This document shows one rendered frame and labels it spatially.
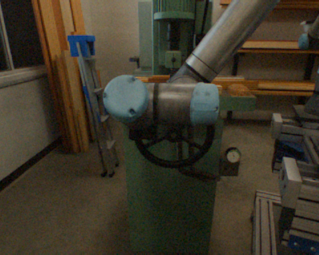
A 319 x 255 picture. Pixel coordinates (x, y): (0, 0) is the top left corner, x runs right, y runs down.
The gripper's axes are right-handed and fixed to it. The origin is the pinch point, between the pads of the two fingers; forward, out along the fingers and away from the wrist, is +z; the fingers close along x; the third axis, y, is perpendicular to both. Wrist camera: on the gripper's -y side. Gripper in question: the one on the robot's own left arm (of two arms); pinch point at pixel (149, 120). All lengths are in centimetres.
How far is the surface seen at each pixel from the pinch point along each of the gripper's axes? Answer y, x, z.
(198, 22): -57, 18, 35
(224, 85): -24, 31, 34
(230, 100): -12.9, 30.4, 21.9
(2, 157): 15, -129, 95
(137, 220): 44, -11, 52
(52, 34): -99, -109, 112
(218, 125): -3.1, 26.4, 27.2
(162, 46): -43, 0, 32
